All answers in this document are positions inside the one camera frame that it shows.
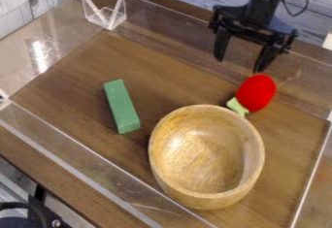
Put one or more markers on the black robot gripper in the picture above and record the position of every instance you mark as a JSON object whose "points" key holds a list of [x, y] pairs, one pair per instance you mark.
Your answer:
{"points": [[252, 22]]}

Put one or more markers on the red plush strawberry toy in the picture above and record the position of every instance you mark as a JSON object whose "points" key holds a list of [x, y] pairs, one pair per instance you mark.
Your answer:
{"points": [[253, 95]]}

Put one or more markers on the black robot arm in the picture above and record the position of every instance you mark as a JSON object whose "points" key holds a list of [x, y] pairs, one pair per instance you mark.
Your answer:
{"points": [[252, 22]]}

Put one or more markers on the green rectangular block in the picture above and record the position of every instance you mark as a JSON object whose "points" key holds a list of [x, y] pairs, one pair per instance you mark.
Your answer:
{"points": [[124, 115]]}

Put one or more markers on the wooden bowl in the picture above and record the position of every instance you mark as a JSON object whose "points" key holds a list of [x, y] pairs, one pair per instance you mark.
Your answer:
{"points": [[206, 156]]}

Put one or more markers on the clear acrylic corner bracket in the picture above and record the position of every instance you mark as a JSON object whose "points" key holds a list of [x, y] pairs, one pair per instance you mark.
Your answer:
{"points": [[104, 17]]}

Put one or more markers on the black clamp with cable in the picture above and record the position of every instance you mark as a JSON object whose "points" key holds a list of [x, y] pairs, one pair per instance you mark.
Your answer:
{"points": [[21, 211]]}

